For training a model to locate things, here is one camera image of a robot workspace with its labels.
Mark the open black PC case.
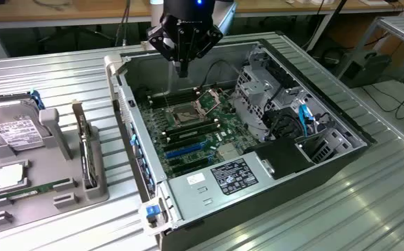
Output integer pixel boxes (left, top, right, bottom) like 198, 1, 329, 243
103, 38, 377, 251

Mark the installed RAM stick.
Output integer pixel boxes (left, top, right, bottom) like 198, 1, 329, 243
166, 125, 223, 145

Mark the hanging black cable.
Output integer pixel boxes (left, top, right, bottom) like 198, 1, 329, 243
116, 0, 132, 47

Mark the silver power supply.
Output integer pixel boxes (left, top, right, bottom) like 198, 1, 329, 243
166, 151, 277, 223

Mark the blue expansion slot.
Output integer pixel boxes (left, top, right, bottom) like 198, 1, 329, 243
164, 143, 206, 158

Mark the long black expansion slot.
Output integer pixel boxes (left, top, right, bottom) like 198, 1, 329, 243
162, 138, 203, 151
168, 156, 210, 168
171, 163, 212, 176

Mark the perforated metal disk bay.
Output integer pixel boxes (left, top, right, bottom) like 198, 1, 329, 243
298, 90, 366, 165

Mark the long black wire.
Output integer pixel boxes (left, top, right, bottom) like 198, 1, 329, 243
200, 59, 243, 91

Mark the silver CPU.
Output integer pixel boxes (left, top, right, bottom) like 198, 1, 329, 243
0, 164, 27, 189

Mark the green RAM stick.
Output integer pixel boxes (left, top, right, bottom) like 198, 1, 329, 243
0, 182, 56, 203

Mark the hard disk with blue carrier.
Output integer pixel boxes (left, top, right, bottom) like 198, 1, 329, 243
0, 90, 55, 153

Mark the black plastic shroud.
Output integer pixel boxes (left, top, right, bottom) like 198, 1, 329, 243
244, 138, 317, 180

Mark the metal socket cover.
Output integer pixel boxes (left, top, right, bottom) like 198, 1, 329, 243
194, 88, 224, 111

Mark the gray parts rack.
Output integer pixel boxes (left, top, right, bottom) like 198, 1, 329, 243
0, 108, 111, 232

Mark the gold chipset heatsink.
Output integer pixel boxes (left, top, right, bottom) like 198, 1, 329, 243
216, 145, 238, 161

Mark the blue wire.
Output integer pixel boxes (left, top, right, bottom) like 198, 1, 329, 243
297, 104, 317, 138

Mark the green motherboard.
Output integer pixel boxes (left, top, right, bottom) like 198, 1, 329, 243
138, 86, 258, 179

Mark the CPU socket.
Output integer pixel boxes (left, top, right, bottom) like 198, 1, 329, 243
168, 103, 203, 127

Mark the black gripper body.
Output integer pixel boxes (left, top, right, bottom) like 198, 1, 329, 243
162, 0, 216, 34

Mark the wooden desk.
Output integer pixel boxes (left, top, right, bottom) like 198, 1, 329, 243
0, 0, 404, 60

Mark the black wire bundle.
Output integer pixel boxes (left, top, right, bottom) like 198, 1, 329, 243
260, 108, 302, 141

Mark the green nvidia GPU card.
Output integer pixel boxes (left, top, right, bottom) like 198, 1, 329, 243
71, 98, 100, 191

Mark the silver drive cage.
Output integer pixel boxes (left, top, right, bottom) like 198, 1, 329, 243
231, 43, 295, 142

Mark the black box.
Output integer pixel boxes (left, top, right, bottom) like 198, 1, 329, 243
343, 52, 393, 88

